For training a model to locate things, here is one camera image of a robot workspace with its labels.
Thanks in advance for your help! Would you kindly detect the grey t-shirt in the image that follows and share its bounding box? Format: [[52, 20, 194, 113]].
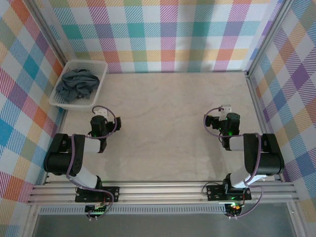
[[55, 68, 100, 103]]

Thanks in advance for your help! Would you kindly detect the white plastic mesh basket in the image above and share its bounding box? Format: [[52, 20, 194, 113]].
[[48, 60, 109, 112]]

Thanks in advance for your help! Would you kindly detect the aluminium table side rail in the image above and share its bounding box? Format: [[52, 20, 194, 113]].
[[245, 71, 283, 183], [43, 108, 69, 186]]

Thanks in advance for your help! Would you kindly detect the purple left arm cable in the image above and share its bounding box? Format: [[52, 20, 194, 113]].
[[65, 105, 118, 219]]

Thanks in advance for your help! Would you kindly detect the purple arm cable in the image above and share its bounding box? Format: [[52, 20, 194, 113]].
[[203, 106, 264, 219], [65, 105, 118, 219]]

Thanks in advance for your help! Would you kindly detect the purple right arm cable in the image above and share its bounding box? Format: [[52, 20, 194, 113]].
[[203, 106, 264, 219]]

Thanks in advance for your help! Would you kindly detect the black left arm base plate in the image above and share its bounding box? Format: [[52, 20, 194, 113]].
[[75, 186, 120, 203]]

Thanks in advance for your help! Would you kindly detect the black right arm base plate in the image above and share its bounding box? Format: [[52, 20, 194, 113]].
[[206, 183, 252, 201]]

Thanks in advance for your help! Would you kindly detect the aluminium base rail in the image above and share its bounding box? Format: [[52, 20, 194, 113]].
[[27, 180, 301, 205]]

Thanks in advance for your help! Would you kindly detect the grey slotted cable duct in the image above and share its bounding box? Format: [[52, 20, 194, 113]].
[[39, 206, 228, 216]]

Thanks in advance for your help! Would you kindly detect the aluminium corner post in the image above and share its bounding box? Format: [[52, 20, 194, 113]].
[[24, 0, 69, 72], [245, 0, 294, 77]]

